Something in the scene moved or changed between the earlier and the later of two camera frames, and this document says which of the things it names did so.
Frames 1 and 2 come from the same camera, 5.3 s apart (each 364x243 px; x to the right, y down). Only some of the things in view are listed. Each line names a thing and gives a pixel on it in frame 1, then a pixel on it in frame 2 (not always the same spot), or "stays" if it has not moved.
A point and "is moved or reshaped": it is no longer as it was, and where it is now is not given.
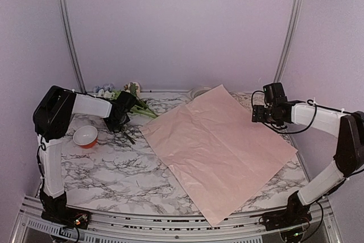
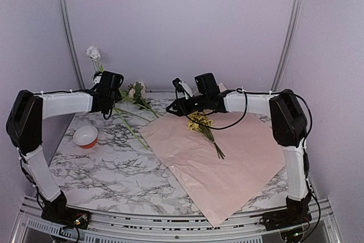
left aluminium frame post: x=67 y=27 stays
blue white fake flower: x=106 y=90 is moved or reshaped
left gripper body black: x=115 y=123 to x=114 y=99
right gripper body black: x=267 y=117 to x=201 y=105
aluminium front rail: x=31 y=227 stays
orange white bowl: x=85 y=136 stays
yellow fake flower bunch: x=129 y=137 to x=195 y=126
